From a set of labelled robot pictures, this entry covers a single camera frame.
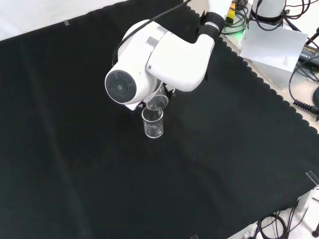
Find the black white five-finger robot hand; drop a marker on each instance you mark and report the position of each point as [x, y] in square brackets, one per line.
[172, 93]

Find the clear glass beaker with spout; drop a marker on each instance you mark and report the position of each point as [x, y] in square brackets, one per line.
[159, 100]

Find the yellow stop button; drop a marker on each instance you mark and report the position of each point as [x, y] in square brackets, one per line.
[231, 13]

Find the black bench cloth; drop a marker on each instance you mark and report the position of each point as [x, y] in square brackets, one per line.
[99, 174]

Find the pale board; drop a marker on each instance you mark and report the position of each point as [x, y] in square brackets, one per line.
[271, 44]

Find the grey tape strip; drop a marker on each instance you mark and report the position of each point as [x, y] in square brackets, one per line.
[194, 236]
[312, 177]
[66, 23]

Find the black power adapter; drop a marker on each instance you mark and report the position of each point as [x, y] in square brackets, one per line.
[310, 52]

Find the white power strip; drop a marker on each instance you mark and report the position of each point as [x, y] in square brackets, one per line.
[249, 232]

